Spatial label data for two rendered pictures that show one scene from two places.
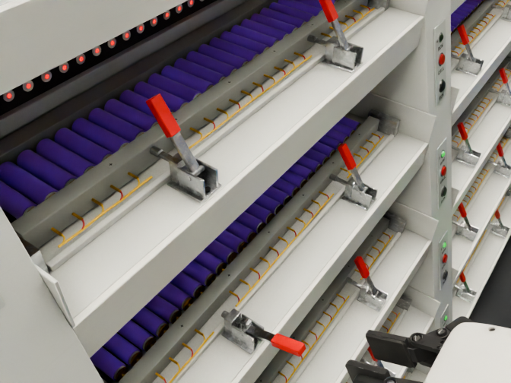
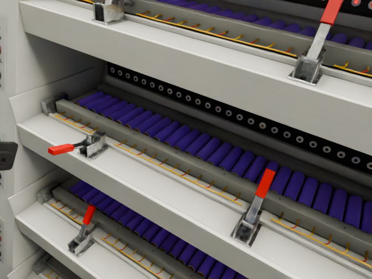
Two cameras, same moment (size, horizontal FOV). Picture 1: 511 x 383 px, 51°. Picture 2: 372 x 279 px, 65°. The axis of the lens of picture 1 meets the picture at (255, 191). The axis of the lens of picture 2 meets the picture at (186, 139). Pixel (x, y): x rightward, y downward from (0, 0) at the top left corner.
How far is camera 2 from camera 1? 0.59 m
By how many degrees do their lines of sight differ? 62
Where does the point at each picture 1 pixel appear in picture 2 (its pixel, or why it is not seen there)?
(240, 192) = (113, 42)
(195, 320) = (99, 121)
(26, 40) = not seen: outside the picture
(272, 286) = (133, 165)
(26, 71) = not seen: outside the picture
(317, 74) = (270, 63)
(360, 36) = not seen: outside the picture
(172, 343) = (86, 114)
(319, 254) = (166, 194)
